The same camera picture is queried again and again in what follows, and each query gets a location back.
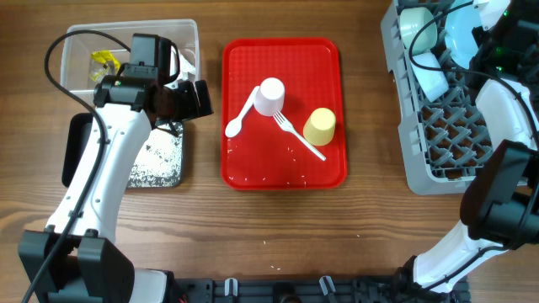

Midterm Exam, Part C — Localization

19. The yellow snack wrapper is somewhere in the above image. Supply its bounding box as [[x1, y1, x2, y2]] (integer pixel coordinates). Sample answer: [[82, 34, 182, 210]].
[[88, 50, 120, 82]]

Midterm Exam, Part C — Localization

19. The light blue small bowl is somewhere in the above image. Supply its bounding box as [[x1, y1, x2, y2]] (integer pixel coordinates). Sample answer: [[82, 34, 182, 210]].
[[412, 52, 449, 102]]

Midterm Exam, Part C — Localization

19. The white plastic fork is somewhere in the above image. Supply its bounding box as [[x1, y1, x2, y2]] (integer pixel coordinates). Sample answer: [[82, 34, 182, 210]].
[[273, 111, 326, 162]]

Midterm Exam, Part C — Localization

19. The black food waste tray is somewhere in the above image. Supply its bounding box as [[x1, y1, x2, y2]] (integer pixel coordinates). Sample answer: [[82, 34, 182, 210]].
[[61, 113, 184, 189]]

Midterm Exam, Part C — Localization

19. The yellow plastic cup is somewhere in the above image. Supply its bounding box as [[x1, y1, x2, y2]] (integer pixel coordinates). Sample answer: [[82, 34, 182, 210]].
[[302, 108, 336, 146]]

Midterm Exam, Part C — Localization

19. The white plastic cup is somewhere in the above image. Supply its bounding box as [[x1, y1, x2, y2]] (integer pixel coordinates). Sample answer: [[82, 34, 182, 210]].
[[253, 77, 286, 117]]

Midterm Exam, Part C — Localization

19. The clear plastic waste bin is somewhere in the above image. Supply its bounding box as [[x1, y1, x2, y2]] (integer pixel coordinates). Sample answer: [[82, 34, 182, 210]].
[[60, 19, 200, 104]]

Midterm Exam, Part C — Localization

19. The light blue plate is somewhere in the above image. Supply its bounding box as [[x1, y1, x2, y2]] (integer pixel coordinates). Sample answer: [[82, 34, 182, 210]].
[[445, 5, 482, 69]]

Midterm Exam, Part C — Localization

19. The white plastic spoon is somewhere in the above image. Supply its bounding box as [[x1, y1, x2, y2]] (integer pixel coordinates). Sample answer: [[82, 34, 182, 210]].
[[225, 86, 259, 138]]

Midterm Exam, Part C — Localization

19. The mint green bowl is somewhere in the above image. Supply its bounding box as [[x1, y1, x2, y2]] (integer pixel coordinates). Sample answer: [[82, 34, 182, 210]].
[[399, 8, 438, 56]]

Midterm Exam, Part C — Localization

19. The white napkin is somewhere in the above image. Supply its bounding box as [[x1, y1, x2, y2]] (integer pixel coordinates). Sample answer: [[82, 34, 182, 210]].
[[167, 49, 196, 89]]

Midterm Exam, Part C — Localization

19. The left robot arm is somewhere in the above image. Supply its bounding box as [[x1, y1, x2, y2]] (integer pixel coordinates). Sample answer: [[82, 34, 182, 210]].
[[18, 34, 212, 302]]

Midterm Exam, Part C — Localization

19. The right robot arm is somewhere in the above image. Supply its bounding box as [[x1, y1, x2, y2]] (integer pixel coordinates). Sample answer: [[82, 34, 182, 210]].
[[381, 1, 538, 302]]

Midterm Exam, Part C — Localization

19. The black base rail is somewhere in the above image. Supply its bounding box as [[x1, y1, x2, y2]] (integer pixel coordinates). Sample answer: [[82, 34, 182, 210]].
[[176, 276, 472, 303]]

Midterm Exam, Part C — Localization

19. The red serving tray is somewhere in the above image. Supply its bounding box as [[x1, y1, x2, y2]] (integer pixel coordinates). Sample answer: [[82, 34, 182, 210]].
[[221, 38, 348, 190]]

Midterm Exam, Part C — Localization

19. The grey dishwasher rack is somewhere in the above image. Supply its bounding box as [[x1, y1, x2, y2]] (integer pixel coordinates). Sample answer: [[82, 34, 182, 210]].
[[380, 0, 539, 196]]

